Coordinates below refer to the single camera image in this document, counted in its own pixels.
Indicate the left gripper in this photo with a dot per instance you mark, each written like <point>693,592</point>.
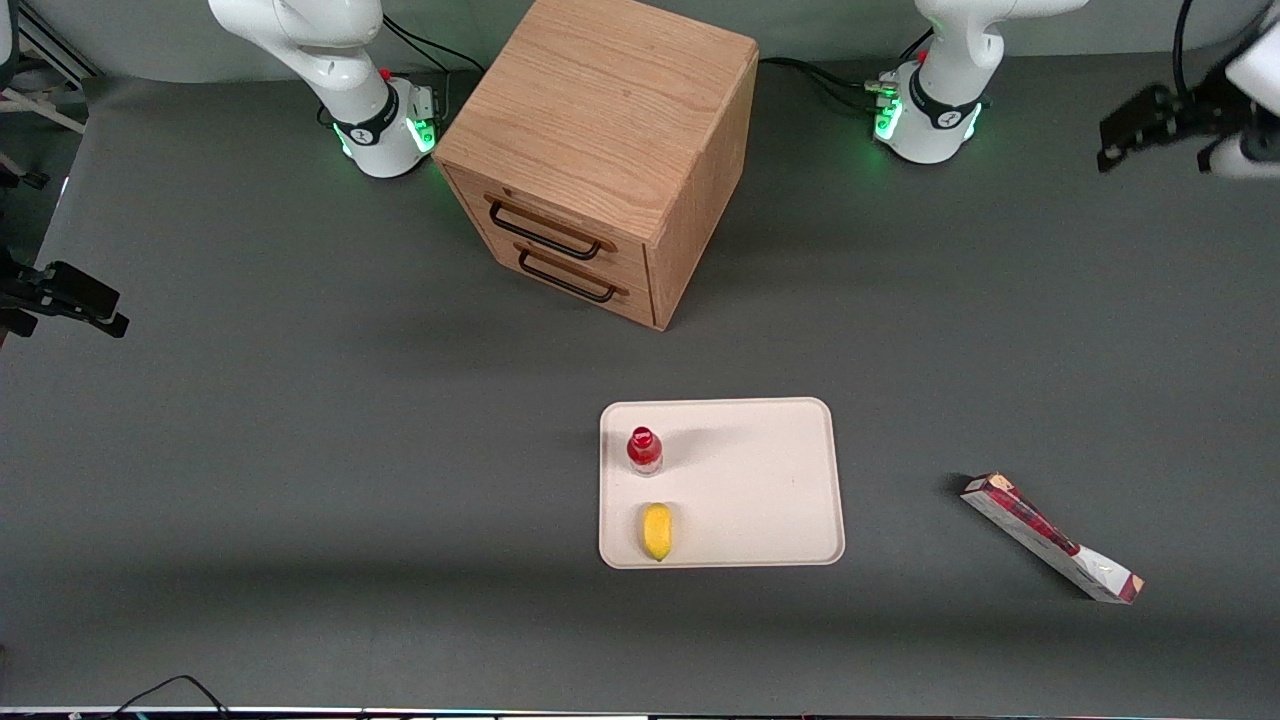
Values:
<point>1196,112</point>

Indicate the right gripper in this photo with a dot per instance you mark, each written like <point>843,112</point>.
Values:
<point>22,290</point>

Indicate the red cookie box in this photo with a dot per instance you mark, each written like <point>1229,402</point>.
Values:
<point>1050,540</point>

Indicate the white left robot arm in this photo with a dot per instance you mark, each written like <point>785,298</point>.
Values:
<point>940,90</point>

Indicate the beige plastic tray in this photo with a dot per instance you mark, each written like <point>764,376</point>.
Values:
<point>740,490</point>

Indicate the wooden two-drawer cabinet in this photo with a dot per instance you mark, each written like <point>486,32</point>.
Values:
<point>600,120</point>

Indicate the small red-capped bottle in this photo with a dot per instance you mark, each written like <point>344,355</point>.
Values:
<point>644,450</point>

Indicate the yellow lemon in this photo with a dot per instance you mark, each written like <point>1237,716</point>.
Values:
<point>657,531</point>

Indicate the aluminium frame bars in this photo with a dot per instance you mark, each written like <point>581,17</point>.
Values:
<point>45,70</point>

